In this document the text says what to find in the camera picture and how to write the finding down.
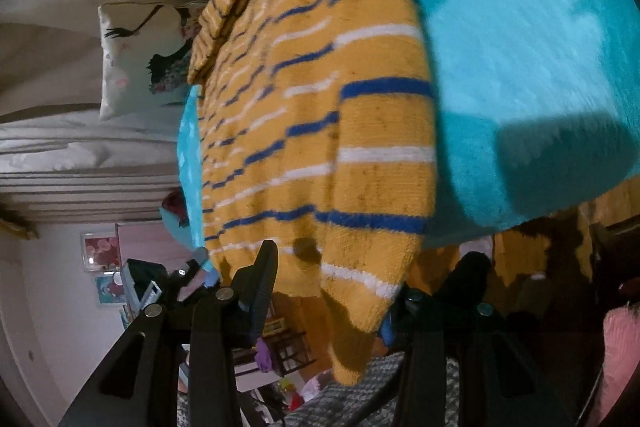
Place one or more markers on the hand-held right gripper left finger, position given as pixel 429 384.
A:
pixel 257 307

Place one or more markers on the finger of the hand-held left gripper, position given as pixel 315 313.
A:
pixel 187 274

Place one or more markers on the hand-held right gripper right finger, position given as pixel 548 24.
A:
pixel 420 332

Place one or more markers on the yellow striped knit sweater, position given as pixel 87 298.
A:
pixel 310 107

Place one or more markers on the purple cloth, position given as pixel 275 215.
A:
pixel 264 357

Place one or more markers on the dark wooden chair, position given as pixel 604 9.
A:
pixel 292 347

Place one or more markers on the person's grey checkered pants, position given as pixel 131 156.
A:
pixel 350 392

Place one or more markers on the pink fuzzy cloth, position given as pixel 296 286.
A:
pixel 620 357

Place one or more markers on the white bird print pillow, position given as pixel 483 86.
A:
pixel 125 57

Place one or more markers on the teal cartoon printed mat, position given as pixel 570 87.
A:
pixel 525 82

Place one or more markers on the teal wall picture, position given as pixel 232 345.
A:
pixel 109 291

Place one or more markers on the red flower wall picture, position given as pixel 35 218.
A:
pixel 100 251

